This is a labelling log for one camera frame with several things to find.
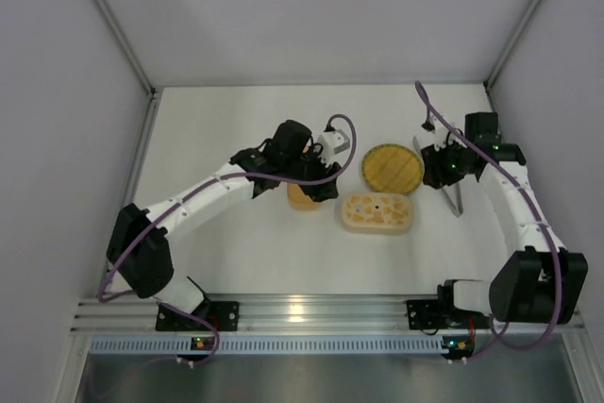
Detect aluminium front rail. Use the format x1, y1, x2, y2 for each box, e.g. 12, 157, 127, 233
69, 293, 586, 337

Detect orange lunch box container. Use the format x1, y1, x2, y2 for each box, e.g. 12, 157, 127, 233
287, 195, 321, 211

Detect patterned beige lunch box lid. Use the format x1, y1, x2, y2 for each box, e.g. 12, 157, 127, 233
341, 193, 414, 224

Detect metal food tongs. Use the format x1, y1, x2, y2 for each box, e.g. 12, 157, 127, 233
411, 136, 464, 218

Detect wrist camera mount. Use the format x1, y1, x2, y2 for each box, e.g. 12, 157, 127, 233
418, 126, 455, 150
316, 129, 351, 161

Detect aluminium frame post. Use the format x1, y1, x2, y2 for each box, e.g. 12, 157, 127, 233
483, 0, 545, 93
91, 0, 157, 99

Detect orange lunch box lid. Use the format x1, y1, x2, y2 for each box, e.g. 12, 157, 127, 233
286, 183, 310, 198

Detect slotted grey cable duct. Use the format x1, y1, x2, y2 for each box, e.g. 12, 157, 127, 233
89, 335, 473, 355

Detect right aluminium frame post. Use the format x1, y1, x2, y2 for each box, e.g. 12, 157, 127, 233
483, 0, 545, 93

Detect beige lunch box container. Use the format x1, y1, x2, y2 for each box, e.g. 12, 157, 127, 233
343, 220, 412, 235

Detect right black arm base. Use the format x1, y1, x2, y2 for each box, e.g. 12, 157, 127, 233
406, 299, 488, 332

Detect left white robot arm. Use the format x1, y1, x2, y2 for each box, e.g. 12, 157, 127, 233
107, 120, 351, 318

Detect left aluminium frame post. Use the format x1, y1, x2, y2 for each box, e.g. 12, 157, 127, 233
91, 0, 157, 99

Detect round woven bamboo tray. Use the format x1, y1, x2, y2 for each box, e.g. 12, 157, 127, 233
361, 143, 424, 195

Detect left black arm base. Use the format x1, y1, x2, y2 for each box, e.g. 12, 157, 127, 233
155, 301, 240, 332

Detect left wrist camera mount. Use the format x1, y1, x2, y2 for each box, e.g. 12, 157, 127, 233
316, 129, 351, 161

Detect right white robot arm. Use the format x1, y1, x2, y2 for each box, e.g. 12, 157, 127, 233
413, 112, 588, 325

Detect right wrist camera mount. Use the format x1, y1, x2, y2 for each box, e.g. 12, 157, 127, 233
418, 126, 455, 150

